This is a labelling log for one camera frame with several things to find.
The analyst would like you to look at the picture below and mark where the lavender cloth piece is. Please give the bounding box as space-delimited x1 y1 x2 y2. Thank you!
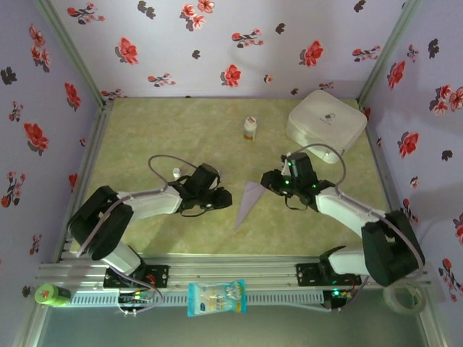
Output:
234 180 268 231

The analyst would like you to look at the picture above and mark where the white plastic case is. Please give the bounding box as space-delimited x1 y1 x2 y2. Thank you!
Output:
285 90 368 164

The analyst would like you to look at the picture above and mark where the white pill bottle orange label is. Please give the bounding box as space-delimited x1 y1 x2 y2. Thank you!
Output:
242 116 258 142

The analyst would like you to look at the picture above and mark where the teal wet wipes packet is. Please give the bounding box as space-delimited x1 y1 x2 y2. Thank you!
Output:
187 280 248 318

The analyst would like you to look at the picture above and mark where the clear tape roll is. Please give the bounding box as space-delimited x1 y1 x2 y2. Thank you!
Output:
383 281 427 314

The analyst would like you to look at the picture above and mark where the green tape roll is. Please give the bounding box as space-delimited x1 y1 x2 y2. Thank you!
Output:
34 283 72 308

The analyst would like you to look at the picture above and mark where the lilac right arm cable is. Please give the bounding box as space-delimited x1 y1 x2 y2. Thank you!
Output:
289 142 426 314

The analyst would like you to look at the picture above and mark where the lilac arm cable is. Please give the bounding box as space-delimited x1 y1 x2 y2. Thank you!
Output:
75 154 199 318
289 142 426 314

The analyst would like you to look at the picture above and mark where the lilac left arm cable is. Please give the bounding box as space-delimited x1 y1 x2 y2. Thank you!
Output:
75 154 199 318

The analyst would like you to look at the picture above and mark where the long aluminium table rail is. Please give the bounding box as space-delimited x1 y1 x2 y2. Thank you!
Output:
35 252 446 303

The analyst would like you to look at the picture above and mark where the aluminium side rail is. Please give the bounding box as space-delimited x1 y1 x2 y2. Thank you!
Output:
360 100 417 260
54 100 114 263

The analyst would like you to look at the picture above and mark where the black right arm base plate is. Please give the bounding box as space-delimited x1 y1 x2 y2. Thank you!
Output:
295 262 362 288

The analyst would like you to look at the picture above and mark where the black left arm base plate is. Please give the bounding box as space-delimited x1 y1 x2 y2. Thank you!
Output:
103 265 170 289

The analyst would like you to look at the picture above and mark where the white slotted cable duct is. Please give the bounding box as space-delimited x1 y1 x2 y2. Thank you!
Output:
70 291 325 308

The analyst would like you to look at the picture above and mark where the aluminium frame post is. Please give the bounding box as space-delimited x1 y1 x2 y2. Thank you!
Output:
357 0 424 106
32 0 109 109

